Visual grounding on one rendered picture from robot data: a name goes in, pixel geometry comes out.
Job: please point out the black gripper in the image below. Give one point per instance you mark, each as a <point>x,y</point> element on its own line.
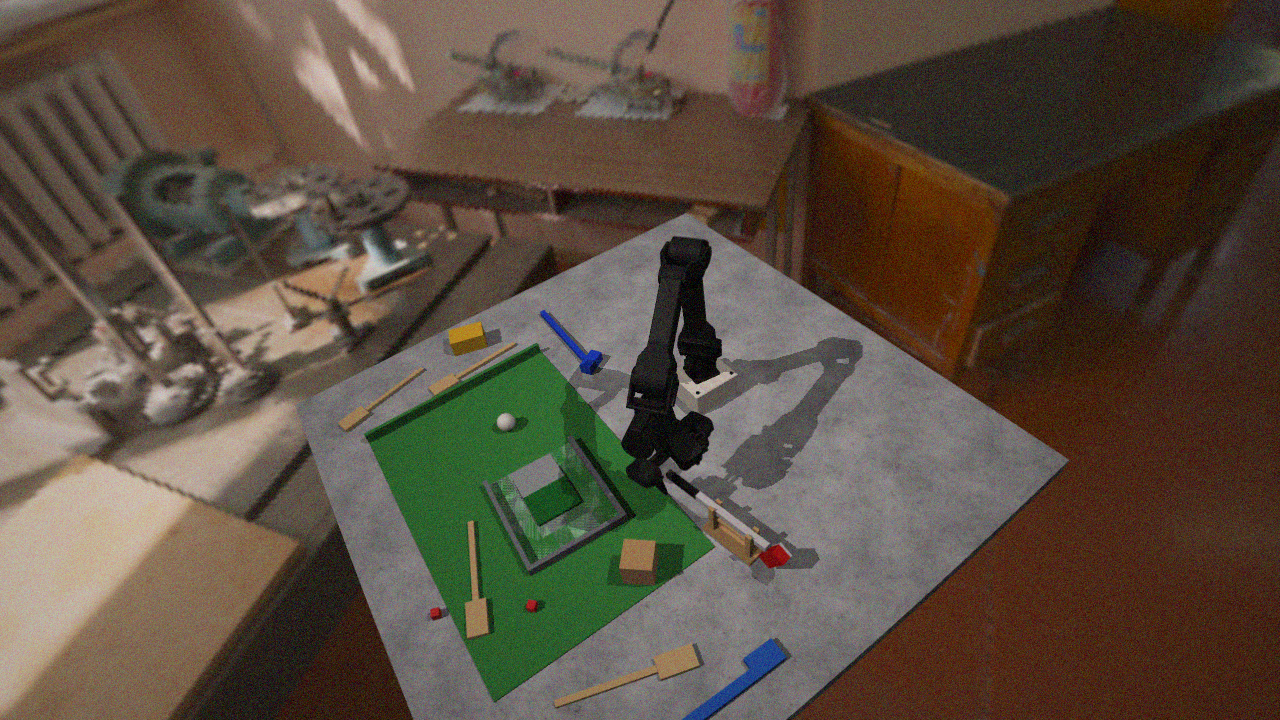
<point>645,472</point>

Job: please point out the yellow block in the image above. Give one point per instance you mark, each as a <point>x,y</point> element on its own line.
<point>468,338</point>

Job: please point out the green mat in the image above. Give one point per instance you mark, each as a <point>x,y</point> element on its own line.
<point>434,466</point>

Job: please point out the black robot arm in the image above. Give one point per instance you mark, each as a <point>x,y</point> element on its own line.
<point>684,261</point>

